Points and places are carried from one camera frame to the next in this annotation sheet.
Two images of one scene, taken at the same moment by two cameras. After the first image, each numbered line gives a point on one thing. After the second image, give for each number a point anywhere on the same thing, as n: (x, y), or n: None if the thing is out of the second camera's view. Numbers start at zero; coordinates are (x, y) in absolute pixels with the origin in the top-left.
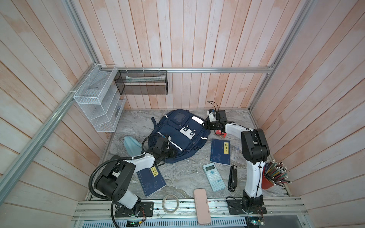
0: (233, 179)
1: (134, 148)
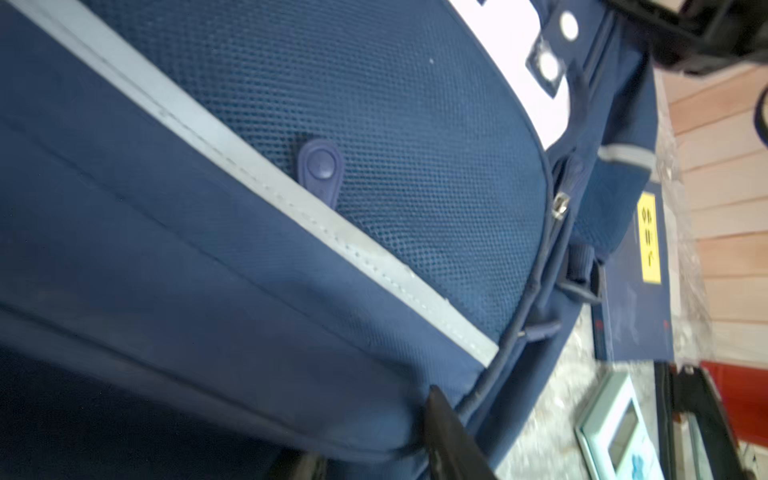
0: (695, 392)
1: None
